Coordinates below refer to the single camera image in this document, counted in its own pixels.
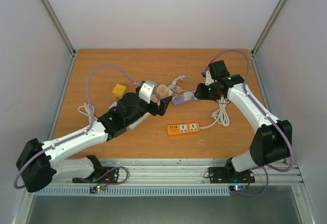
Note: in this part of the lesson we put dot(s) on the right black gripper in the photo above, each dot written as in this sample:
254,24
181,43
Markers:
200,92

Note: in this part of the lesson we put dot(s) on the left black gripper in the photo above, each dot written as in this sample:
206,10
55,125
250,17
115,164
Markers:
162,107

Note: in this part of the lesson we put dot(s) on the peach cube adapter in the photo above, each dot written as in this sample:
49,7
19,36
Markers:
162,91

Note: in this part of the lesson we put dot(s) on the yellow cube adapter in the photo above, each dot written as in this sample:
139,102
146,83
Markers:
119,91

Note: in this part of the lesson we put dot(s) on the white usb charger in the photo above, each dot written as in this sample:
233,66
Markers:
187,96

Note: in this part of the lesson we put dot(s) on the long white power strip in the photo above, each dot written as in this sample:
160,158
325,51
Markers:
173,91

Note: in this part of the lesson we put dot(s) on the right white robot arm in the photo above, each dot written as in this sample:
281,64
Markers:
273,138

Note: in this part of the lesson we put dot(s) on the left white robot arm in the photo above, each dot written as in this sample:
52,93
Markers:
37,161

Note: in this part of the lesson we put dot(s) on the purple power strip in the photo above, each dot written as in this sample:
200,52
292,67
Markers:
178,100

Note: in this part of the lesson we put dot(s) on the orange power strip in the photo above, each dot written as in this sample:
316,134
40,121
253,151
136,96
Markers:
183,128

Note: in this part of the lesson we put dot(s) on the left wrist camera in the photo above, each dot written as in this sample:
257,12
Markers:
147,90

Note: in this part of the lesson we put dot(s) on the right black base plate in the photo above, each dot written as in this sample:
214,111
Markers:
224,175

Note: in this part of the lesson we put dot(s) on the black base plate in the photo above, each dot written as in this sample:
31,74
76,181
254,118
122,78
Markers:
224,175
107,174

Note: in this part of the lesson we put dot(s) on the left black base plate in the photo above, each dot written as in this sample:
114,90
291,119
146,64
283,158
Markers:
107,174

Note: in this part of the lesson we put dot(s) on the aluminium rail frame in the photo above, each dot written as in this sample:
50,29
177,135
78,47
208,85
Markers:
277,196

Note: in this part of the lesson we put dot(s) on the grey slotted cable duct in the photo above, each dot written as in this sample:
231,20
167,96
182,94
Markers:
135,191

